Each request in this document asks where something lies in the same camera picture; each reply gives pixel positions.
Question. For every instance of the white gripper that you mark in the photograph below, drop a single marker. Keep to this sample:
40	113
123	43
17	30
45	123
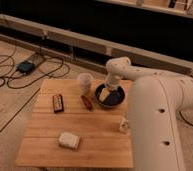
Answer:
108	94

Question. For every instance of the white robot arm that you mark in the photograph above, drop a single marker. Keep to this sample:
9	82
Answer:
154	99

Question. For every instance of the white small bottle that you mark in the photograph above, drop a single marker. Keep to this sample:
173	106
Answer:
123	125

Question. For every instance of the dark blue bowl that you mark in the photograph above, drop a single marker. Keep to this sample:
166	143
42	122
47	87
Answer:
120	93

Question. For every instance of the clear plastic cup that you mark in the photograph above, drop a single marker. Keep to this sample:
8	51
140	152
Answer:
85	81

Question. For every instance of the black candy bar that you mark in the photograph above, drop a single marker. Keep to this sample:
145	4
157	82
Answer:
58	105

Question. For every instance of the wooden table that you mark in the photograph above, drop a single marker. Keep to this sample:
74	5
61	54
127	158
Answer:
101	144

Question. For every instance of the white wrapped packet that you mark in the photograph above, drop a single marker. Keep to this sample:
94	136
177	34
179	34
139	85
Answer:
69	140

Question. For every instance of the blue power box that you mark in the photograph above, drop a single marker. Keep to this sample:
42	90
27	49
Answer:
25	67

